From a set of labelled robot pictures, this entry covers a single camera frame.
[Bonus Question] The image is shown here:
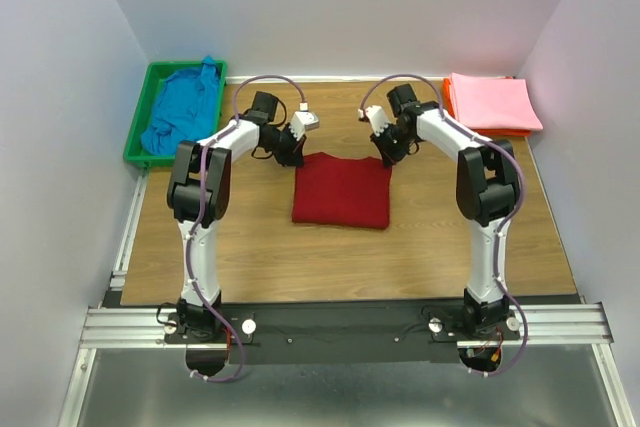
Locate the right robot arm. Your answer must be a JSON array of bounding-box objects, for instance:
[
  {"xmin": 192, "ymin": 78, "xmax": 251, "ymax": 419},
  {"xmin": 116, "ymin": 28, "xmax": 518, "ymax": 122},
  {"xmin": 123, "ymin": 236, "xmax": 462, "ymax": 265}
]
[{"xmin": 358, "ymin": 84, "xmax": 523, "ymax": 334}]

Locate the pink folded t-shirt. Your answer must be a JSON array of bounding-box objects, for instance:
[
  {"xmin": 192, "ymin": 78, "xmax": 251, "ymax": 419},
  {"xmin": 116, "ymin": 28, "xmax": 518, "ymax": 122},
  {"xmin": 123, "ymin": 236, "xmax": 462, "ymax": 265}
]
[{"xmin": 448, "ymin": 73, "xmax": 543, "ymax": 132}]

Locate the red t-shirt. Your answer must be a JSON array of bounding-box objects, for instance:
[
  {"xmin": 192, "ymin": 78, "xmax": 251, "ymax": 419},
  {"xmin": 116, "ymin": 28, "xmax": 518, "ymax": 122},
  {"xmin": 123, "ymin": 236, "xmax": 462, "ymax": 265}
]
[{"xmin": 292, "ymin": 152, "xmax": 392, "ymax": 230}]

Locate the orange folded t-shirt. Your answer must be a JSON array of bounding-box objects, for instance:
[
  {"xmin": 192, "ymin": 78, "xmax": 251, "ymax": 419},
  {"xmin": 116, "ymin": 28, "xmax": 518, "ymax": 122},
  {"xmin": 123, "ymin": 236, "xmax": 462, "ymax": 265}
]
[{"xmin": 442, "ymin": 78, "xmax": 532, "ymax": 138}]

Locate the green plastic bin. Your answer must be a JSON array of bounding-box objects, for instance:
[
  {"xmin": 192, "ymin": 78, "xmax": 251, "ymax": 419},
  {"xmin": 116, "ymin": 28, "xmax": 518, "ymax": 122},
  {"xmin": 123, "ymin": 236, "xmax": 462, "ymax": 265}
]
[{"xmin": 124, "ymin": 60, "xmax": 227, "ymax": 167}]

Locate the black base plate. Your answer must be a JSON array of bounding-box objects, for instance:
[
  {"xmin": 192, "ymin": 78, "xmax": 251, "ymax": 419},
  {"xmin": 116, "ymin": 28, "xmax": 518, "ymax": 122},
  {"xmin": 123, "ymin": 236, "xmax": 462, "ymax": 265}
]
[{"xmin": 156, "ymin": 299, "xmax": 521, "ymax": 373}]

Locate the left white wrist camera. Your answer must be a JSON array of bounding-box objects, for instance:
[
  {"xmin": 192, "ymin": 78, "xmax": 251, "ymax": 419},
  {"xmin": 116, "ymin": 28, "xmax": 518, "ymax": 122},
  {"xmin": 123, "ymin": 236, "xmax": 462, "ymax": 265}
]
[{"xmin": 289, "ymin": 110, "xmax": 320, "ymax": 141}]

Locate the blue t-shirt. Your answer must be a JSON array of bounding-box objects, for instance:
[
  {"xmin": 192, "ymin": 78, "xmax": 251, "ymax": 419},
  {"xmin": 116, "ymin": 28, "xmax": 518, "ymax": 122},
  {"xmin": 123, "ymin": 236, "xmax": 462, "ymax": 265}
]
[{"xmin": 140, "ymin": 56, "xmax": 220, "ymax": 156}]

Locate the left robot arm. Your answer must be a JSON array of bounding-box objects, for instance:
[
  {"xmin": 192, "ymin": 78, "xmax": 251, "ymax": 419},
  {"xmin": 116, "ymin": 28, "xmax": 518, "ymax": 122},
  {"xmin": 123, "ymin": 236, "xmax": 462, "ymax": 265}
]
[{"xmin": 161, "ymin": 91, "xmax": 319, "ymax": 340}]

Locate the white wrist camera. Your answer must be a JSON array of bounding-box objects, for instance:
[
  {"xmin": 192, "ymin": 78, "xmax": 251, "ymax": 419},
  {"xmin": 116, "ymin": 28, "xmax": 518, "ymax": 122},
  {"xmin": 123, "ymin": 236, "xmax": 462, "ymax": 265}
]
[
  {"xmin": 289, "ymin": 110, "xmax": 320, "ymax": 141},
  {"xmin": 358, "ymin": 105, "xmax": 392, "ymax": 137}
]

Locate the aluminium frame rail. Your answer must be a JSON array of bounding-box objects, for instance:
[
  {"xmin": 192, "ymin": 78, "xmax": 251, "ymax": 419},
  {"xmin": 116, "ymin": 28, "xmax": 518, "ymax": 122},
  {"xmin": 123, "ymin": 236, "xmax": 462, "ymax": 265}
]
[{"xmin": 58, "ymin": 169, "xmax": 636, "ymax": 426}]

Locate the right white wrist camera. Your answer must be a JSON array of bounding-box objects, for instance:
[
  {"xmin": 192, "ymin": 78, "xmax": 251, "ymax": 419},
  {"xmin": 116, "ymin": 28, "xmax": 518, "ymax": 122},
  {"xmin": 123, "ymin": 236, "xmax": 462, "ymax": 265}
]
[{"xmin": 358, "ymin": 105, "xmax": 392, "ymax": 137}]

